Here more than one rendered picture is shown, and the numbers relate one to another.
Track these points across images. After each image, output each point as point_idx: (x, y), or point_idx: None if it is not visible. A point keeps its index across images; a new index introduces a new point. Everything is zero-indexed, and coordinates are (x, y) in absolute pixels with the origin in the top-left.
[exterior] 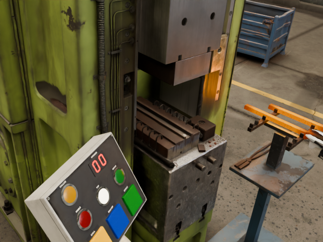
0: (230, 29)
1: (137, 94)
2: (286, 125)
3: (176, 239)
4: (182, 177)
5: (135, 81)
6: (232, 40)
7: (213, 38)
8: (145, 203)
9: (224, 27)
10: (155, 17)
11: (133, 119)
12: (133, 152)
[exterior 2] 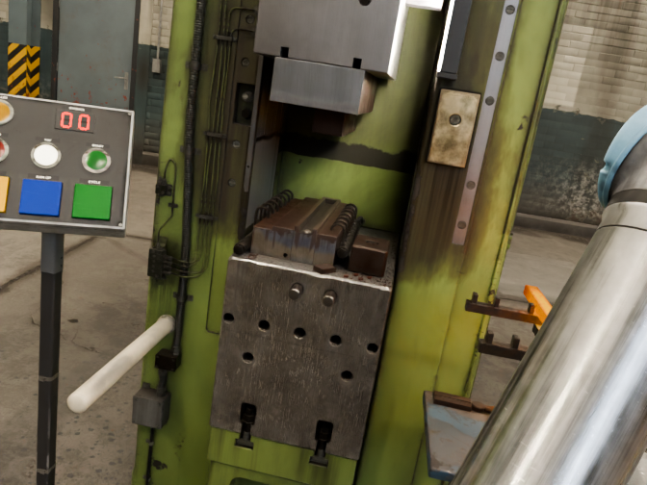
0: (499, 90)
1: (367, 212)
2: None
3: (245, 448)
4: (258, 293)
5: (254, 102)
6: (512, 121)
7: (369, 45)
8: None
9: (478, 81)
10: None
11: (245, 170)
12: (240, 235)
